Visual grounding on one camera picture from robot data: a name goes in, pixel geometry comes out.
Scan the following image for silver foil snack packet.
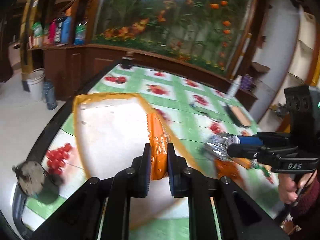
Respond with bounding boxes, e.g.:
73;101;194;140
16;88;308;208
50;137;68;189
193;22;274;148
204;133;240;161

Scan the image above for small orange snack packet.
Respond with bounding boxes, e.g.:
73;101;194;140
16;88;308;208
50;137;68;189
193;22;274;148
146;112;170;180

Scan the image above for person's right hand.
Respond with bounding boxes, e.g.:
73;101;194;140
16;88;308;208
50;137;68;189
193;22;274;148
278;173;316;204

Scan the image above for open glasses case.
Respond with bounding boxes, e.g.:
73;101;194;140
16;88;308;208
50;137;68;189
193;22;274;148
224;104;252;127

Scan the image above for black eyeglasses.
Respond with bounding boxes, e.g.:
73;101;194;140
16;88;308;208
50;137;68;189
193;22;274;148
189;102;210;118

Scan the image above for green fruit pattern tablecloth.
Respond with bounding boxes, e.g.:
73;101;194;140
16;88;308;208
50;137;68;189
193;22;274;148
21;64;284;239

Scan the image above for purple bottles on shelf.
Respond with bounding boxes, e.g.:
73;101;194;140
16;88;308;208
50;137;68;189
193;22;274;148
240;74;253;91

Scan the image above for white spray bottle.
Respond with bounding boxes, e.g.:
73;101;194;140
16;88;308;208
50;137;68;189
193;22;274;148
226;75;242;99

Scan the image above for grey water bottle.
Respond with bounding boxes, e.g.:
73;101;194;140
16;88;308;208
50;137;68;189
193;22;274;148
43;80;57;110

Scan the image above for flower garden mural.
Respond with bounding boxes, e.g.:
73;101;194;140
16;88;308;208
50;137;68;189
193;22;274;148
92;0;253;75

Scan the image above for white plastic bucket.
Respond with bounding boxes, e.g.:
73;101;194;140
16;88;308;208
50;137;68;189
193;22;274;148
27;68;45;102

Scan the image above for blue box on shelf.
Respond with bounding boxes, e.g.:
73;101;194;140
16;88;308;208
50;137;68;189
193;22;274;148
61;16;71;43

